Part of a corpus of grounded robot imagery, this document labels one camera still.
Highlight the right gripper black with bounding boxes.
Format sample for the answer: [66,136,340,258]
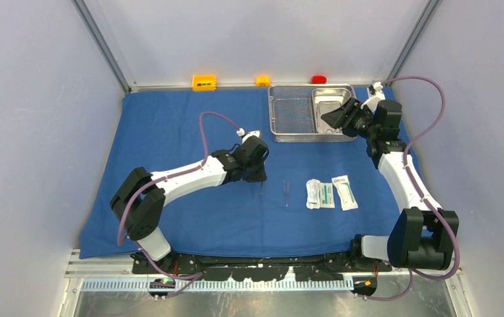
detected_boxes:
[320,98,378,141]

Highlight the wire mesh steel tray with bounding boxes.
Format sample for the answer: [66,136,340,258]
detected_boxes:
[268,84,356,143]

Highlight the pointed steel tweezers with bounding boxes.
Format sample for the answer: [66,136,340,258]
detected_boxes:
[283,180,289,207]

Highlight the blue surgical wrap cloth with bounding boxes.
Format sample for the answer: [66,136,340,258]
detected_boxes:
[79,86,450,260]

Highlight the white gauze roll packet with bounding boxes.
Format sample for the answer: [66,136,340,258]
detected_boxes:
[306,179,321,209]

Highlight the green white sterile packet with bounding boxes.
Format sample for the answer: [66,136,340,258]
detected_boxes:
[318,183,335,209]

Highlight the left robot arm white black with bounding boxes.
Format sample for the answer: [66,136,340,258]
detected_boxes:
[110,130,269,273]

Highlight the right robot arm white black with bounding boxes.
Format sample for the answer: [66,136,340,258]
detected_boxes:
[320,98,459,271]

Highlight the red toy block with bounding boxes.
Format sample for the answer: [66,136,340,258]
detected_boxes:
[310,75,327,85]

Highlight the small orange toy block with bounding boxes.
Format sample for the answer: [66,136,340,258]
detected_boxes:
[255,75,271,87]

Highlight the yellow toy block large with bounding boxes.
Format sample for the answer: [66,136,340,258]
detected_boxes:
[192,75,217,92]

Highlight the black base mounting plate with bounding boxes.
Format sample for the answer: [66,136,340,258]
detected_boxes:
[130,251,392,282]

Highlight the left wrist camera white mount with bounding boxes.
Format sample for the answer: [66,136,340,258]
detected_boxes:
[236,128,261,143]

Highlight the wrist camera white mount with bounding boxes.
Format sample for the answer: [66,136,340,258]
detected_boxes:
[361,81,386,113]
[236,128,261,143]

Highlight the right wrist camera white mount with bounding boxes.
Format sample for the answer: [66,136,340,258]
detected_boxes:
[361,81,386,113]

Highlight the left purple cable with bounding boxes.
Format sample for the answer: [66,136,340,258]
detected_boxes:
[116,111,246,300]

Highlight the aluminium frame rail right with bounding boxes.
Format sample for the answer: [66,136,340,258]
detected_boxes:
[386,0,443,80]

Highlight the aluminium front rail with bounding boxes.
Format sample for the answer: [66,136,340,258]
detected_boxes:
[64,246,462,293]

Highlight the aluminium frame post left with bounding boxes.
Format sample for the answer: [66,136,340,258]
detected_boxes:
[71,0,133,94]

